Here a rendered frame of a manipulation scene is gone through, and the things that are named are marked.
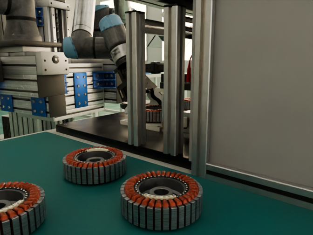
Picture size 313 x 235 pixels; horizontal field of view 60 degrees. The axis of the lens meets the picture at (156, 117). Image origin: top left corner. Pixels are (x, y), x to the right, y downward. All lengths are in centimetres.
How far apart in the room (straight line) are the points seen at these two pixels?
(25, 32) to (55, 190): 90
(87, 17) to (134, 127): 59
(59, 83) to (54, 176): 76
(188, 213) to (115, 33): 64
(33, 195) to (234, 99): 32
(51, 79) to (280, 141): 97
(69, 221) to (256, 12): 39
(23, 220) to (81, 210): 8
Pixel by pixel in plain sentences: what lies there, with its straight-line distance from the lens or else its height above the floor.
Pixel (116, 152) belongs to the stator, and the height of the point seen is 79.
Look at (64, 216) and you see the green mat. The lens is 40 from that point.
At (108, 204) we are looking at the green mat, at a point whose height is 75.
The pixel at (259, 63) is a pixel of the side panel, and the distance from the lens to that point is 44.
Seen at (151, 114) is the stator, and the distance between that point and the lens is 76.
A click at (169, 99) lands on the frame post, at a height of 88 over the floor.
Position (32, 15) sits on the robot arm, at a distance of 132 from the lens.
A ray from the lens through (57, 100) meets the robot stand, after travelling 124.
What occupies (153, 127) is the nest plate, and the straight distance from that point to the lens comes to 73.
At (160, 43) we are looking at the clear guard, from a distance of 105.
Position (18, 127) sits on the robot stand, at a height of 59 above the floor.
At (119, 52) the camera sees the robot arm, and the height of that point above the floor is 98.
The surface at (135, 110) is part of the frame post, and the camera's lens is 58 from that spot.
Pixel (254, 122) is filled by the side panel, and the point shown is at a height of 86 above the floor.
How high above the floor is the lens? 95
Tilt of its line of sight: 12 degrees down
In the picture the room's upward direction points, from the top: straight up
